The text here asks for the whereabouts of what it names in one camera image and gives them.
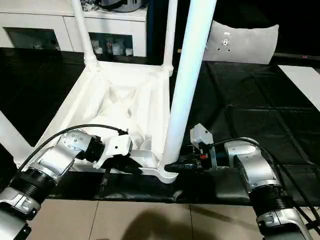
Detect white plastic table top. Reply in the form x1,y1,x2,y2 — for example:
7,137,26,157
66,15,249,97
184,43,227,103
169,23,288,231
16,61,182,186

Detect white plastic table leg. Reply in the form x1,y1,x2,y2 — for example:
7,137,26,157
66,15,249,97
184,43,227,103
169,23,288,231
157,0,218,174
0,110,32,162
70,0,100,69
161,0,179,72

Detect black work mat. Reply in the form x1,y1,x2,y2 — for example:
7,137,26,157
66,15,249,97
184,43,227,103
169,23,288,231
0,46,320,207

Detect white flat board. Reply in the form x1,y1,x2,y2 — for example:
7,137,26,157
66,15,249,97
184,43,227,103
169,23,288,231
278,64,320,113

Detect white glass-door cabinet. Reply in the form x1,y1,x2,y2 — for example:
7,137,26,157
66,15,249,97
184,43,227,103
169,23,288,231
0,0,149,58

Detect dark bag on cabinet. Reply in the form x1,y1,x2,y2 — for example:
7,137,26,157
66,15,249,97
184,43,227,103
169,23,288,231
98,0,148,13

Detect small clutter pile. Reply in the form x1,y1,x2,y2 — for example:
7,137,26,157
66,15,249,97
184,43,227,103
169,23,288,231
80,0,104,12

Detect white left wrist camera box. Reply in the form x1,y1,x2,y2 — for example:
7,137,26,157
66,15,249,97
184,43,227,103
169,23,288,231
93,132,135,171

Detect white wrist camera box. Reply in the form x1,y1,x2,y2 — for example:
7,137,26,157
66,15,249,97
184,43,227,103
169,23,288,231
189,123,215,151
93,132,135,171

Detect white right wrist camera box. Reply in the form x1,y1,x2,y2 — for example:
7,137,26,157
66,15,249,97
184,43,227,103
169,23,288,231
189,123,215,151

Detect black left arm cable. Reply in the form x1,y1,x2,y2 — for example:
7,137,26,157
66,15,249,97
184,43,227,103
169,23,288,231
14,124,129,177

